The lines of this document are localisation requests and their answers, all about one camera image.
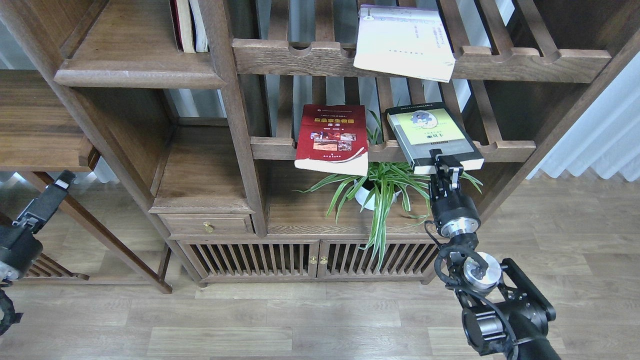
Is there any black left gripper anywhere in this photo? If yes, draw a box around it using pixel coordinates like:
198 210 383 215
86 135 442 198
0 170 76 281

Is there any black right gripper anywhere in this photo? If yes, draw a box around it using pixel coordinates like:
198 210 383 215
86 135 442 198
429 155 481 239

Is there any green grey cover book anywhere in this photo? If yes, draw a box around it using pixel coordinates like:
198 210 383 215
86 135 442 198
386 102 485 174

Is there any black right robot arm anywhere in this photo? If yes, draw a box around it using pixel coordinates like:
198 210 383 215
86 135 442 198
429 149 559 360

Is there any green spider plant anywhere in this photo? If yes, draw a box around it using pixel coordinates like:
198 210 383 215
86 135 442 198
297 110 484 271

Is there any wooden side table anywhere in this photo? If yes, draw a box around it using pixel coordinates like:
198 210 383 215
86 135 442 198
0 69 172 294

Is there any red cover book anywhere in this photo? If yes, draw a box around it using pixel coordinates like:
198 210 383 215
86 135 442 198
294 104 369 176

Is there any white cover book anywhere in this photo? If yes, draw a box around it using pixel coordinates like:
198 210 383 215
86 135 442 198
353 4 456 83

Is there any white curtain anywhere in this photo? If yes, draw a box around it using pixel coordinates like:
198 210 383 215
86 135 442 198
526 54 640 182

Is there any brass drawer knob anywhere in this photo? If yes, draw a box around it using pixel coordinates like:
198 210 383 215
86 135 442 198
203 221 215 234

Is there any large wooden bookshelf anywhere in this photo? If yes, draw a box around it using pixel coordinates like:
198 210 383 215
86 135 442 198
1 0 639 286

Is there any beige upright book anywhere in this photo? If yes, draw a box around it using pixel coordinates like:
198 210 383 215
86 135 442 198
175 0 195 54

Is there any dark red upright book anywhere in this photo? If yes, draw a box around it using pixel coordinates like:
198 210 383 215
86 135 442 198
169 0 183 51

